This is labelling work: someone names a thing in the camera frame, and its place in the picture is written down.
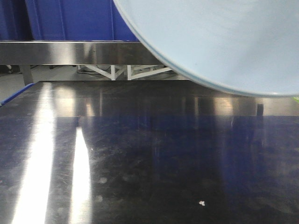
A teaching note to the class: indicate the stainless steel shelf rail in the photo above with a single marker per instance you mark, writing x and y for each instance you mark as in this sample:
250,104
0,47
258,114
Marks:
75,53

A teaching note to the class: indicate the blue plastic crate left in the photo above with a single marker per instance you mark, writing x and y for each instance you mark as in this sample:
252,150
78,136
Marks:
77,20

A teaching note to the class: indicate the steel shelf post left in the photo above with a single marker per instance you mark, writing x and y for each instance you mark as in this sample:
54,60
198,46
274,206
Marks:
26,73

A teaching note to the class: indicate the blue table edge strip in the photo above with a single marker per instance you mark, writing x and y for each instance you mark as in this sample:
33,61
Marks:
14,95

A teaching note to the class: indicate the white metal frame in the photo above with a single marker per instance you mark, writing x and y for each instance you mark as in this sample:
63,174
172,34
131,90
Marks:
132,72

